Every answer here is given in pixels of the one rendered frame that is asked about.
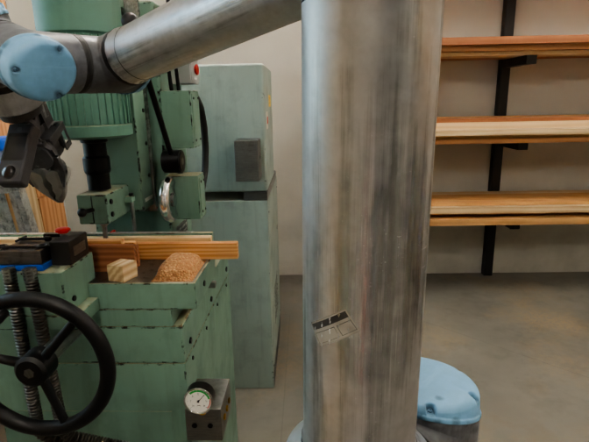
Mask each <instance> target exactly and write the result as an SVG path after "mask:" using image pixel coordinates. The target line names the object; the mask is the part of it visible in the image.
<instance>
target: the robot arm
mask: <svg viewBox="0 0 589 442"><path fill-rule="evenodd" d="M300 20H301V21H302V297H303V420H302V421H301V422H300V423H299V424H298V425H297V426H296V427H295V428H294V429H293V430H292V432H291V433H290V435H289V437H288V439H287V442H478V439H479V420H480V419H481V410H480V395H479V390H478V388H477V386H476V385H475V383H474V382H473V381H472V380H471V379H470V378H469V377H468V376H467V375H466V374H464V373H463V372H460V371H458V370H457V369H456V368H454V367H452V366H450V365H447V364H445V363H443V362H440V361H437V360H432V359H427V358H423V357H421V353H422V328H423V314H424V301H425V288H426V274H427V261H428V248H429V222H430V209H431V196H432V182H433V169H434V156H435V143H436V117H437V104H438V90H439V77H440V64H441V51H442V37H443V24H444V0H171V1H169V2H167V3H165V4H163V5H161V6H160V7H158V8H156V9H154V10H152V11H149V12H148V13H146V14H145V15H143V16H141V17H139V18H136V19H134V20H133V21H131V22H130V23H128V24H126V25H123V26H120V27H117V28H114V29H113V30H111V31H109V32H106V33H105V34H103V35H101V36H89V35H78V34H71V33H60V32H42V31H34V30H30V29H27V28H24V27H23V26H21V25H17V24H15V23H13V22H11V19H10V16H9V12H8V11H7V10H6V9H5V7H4V5H3V4H2V3H1V2H0V119H1V120H2V121H3V122H5V123H8V124H10V125H9V129H8V132H7V136H6V140H5V144H4V150H3V154H2V158H1V161H0V186H2V187H4V188H26V187H28V184H29V183H30V184H31V185H32V186H33V187H35V188H36V189H37V190H38V191H39V192H41V193H42V194H44V195H45V196H48V197H49V198H51V199H52V200H54V201H55V202H56V203H63V202H64V200H65V198H66V196H67V184H68V182H69V179H70V176H71V170H70V168H69V167H67V165H66V162H65V161H64V160H62V159H61V158H60V156H61V155H62V153H63V152H64V148H66V150H68V148H69V147H70V146H71V145H72V142H71V139H70V138H69V136H68V133H67V130H66V127H65V125H64V124H63V121H54V120H53V118H52V115H51V113H50V111H49V109H48V107H47V105H46V102H48V101H53V100H56V99H59V98H61V97H63V96H65V95H66V94H77V93H79V94H97V93H118V94H123V95H127V94H132V93H136V92H139V91H141V90H142V89H144V88H145V87H146V86H147V84H148V83H149V81H150V80H151V78H153V77H155V76H158V75H162V74H165V73H166V72H169V71H171V70H174V69H176V68H180V67H182V66H185V65H187V64H189V63H191V62H194V61H198V60H200V59H202V58H205V57H207V56H210V55H212V54H214V53H218V52H221V51H223V50H225V49H228V48H230V47H233V46H236V45H238V44H241V43H244V42H246V41H248V40H250V39H254V38H257V37H259V36H261V35H264V34H266V33H269V32H272V31H275V30H277V29H280V28H281V27H284V26H286V25H291V24H293V23H295V22H297V21H300ZM63 130H64V132H65V133H66V136H67V139H68V141H67V143H66V141H65V140H64V137H63V135H62V132H63ZM52 186H53V187H52Z"/></svg>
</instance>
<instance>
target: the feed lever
mask: <svg viewBox="0 0 589 442"><path fill-rule="evenodd" d="M136 18H138V17H137V16H136V15H135V14H134V13H132V12H126V13H125V14H124V15H123V16H122V17H121V24H122V25H126V24H128V23H130V22H131V21H133V20H134V19H136ZM146 87H147V89H148V92H149V95H150V98H151V101H152V104H153V108H154V111H155V115H156V118H157V120H158V123H159V126H160V131H161V134H162V137H163V139H164V142H165V145H166V149H167V150H164V151H163V152H162V153H161V156H160V165H161V168H162V170H163V172H164V173H177V174H183V171H184V170H185V164H186V162H185V155H184V152H183V151H182V150H173V149H172V146H171V143H170V140H169V137H168V134H167V129H166V126H165V123H164V120H163V117H162V114H161V111H160V106H159V103H158V100H157V97H156V94H155V91H154V87H153V83H152V79H151V80H150V81H149V83H148V84H147V86H146Z"/></svg>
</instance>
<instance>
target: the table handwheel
mask: <svg viewBox="0 0 589 442"><path fill-rule="evenodd" d="M22 307H27V308H36V309H42V310H47V311H50V312H52V313H54V314H56V315H58V316H60V317H63V318H65V319H66V320H67V321H68V322H67V323H66V325H65V326H64V327H63V328H62V329H61V331H59V332H58V333H57V334H56V335H55V336H54V337H53V338H52V339H51V340H50V341H48V342H47V343H46V344H45V345H44V346H35V347H33V348H32V349H31V350H29V351H28V352H27V353H26V354H25V355H24V356H23V357H21V358H20V357H15V356H10V355H4V354H0V364H4V365H7V366H12V367H14V373H15V375H16V377H17V378H18V380H19V381H20V382H22V383H23V384H24V385H26V386H30V387H37V386H40V387H41V388H42V389H43V391H44V393H45V395H46V397H47V399H48V401H49V403H50V404H51V406H52V408H53V411H54V413H55V415H56V417H57V418H58V420H41V419H35V418H31V417H26V416H23V415H21V414H18V413H17V412H15V411H13V410H11V409H9V408H7V407H6V406H5V405H3V404H2V403H0V424H1V425H3V426H5V427H7V428H9V429H12V430H13V431H18V432H21V433H24V434H29V435H34V436H58V435H63V434H67V433H70V432H73V431H77V430H79V429H81V428H82V427H84V426H86V425H88V424H90V423H91V422H92V421H94V420H95V419H96V418H97V417H98V416H99V415H100V414H101V413H102V412H103V410H104V409H105V407H106V406H107V404H108V403H109V401H110V399H111V396H112V394H113V391H114V388H115V384H116V377H117V368H116V362H115V357H114V353H113V351H112V348H111V346H110V342H109V341H108V339H107V337H106V336H105V334H104V333H103V331H102V329H101V328H100V327H99V325H98V324H97V323H96V322H95V321H94V320H93V319H92V318H91V317H90V316H89V315H88V314H87V313H86V312H84V311H83V310H81V309H80V308H79V307H77V306H76V305H74V304H72V303H71V302H69V301H67V300H64V299H62V298H60V297H57V296H53V295H50V294H46V293H41V292H35V291H18V292H11V293H8V294H4V295H0V310H1V309H7V310H9V309H13V308H22ZM75 327H76V328H77V329H78V330H75ZM82 334H83V335H84V336H85V337H86V339H87V340H88V341H89V343H90V344H91V345H92V347H93V349H94V351H95V353H96V357H97V360H98V364H99V369H100V381H99V386H98V389H97V391H96V395H95V396H94V398H93V400H92V401H91V402H90V404H89V405H88V406H87V407H86V408H85V409H83V410H82V411H80V412H79V413H77V414H75V415H73V416H71V417H68V415H67V412H66V411H65V410H64V408H63V406H62V404H61V402H60V399H59V398H58V396H57V394H56V392H55V390H54V388H53V384H52V383H51V381H50V379H49V377H50V376H51V375H52V374H53V372H54V371H55V370H56V369H57V367H58V365H59V361H58V358H59V357H60V356H61V355H62V354H63V353H64V352H65V351H66V350H67V349H68V348H69V347H70V346H71V345H72V344H73V343H74V342H75V341H76V340H77V339H78V338H79V337H80V336H81V335H82Z"/></svg>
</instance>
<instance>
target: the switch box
mask: <svg viewBox="0 0 589 442"><path fill-rule="evenodd" d="M195 64H197V65H198V61H194V62H191V63H189V64H187V65H185V66H182V67H180V68H178V71H179V79H180V85H198V84H199V75H196V74H195V70H194V67H195ZM171 75H172V81H173V84H176V81H175V74H174V70H171ZM195 76H196V78H197V80H195Z"/></svg>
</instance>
